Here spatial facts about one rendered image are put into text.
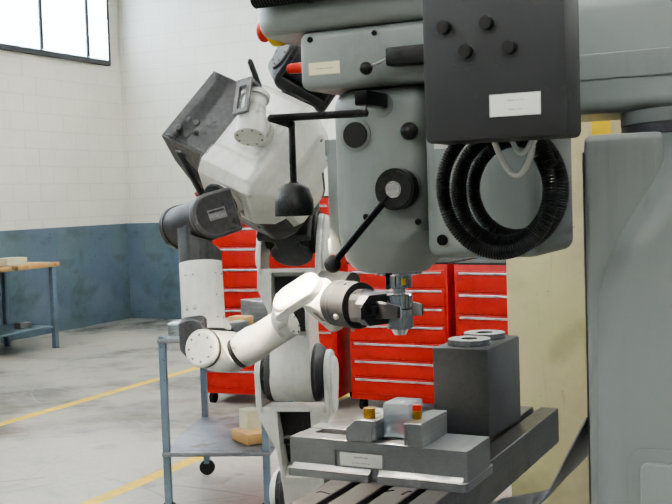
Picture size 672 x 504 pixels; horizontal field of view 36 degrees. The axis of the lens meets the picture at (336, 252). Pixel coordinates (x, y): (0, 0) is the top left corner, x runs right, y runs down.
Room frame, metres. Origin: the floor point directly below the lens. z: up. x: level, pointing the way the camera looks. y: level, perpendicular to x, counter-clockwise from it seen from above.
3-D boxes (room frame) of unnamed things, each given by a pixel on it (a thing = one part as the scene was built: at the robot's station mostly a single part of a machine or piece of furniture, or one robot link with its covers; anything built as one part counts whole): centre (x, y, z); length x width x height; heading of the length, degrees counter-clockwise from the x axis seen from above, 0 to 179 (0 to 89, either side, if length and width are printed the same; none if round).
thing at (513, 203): (1.79, -0.28, 1.47); 0.24 x 0.19 x 0.26; 154
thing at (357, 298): (1.94, -0.05, 1.24); 0.13 x 0.12 x 0.10; 129
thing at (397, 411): (1.87, -0.11, 1.05); 0.06 x 0.05 x 0.06; 153
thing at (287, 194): (1.92, 0.07, 1.44); 0.07 x 0.07 x 0.06
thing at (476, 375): (2.24, -0.30, 1.04); 0.22 x 0.12 x 0.20; 153
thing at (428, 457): (1.89, -0.08, 0.99); 0.35 x 0.15 x 0.11; 63
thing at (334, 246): (1.92, -0.01, 1.45); 0.04 x 0.04 x 0.21; 64
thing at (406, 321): (1.87, -0.11, 1.23); 0.05 x 0.05 x 0.05
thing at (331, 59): (1.85, -0.15, 1.68); 0.34 x 0.24 x 0.10; 64
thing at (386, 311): (1.85, -0.09, 1.24); 0.06 x 0.02 x 0.03; 39
